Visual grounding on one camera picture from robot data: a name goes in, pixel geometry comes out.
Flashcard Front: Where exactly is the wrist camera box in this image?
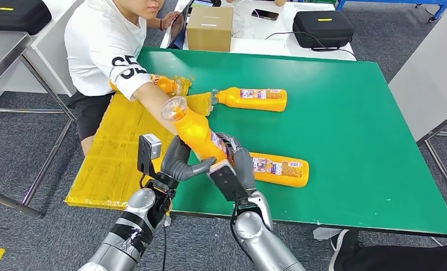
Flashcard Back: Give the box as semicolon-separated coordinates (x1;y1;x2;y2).
137;134;162;177
207;159;251;203

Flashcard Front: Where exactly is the white table leg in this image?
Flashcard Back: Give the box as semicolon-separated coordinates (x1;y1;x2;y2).
313;227;344;241

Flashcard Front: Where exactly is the orange detergent bottle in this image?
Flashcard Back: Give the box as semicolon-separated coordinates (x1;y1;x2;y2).
211;87;288;113
160;95;233;163
250;152;310;189
109;74;192;97

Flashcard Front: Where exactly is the black smartphone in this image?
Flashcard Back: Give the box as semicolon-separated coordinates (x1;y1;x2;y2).
251;8;280;21

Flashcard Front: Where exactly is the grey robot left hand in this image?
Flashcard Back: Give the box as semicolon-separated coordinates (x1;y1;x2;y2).
160;135;217;183

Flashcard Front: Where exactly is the dark electronic device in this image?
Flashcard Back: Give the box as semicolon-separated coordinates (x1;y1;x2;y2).
191;0;223;8

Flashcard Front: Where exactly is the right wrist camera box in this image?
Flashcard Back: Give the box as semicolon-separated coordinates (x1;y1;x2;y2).
207;159;251;203

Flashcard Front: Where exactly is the brown cardboard box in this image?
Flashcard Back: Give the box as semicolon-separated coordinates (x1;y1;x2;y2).
186;6;235;53

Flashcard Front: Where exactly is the steel table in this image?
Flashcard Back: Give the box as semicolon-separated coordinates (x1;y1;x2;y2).
0;30;76;220

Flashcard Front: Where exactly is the black cable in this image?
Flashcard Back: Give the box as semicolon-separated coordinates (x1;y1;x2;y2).
265;32;358;60

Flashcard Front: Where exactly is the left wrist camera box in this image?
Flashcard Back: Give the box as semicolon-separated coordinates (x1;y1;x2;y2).
137;134;162;177

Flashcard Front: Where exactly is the dark tablet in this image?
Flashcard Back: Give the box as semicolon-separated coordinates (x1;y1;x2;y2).
170;0;195;49

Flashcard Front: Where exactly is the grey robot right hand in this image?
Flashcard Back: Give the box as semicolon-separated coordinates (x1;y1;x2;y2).
215;132;256;191

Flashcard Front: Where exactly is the yellow taped mat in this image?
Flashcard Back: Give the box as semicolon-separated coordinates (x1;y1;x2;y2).
64;76;214;210

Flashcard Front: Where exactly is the black zip case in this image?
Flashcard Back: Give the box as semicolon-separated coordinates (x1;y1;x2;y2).
0;0;53;36
293;11;355;50

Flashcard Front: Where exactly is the person's leg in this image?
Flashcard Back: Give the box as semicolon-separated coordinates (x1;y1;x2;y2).
328;229;447;271

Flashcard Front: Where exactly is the person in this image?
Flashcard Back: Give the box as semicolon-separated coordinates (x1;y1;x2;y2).
227;0;287;7
64;0;188;156

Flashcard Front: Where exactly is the grey table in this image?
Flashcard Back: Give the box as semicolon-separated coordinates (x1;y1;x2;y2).
388;9;447;210

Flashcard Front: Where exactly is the blue metal rack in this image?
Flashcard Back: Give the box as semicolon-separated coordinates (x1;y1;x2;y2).
335;0;447;24

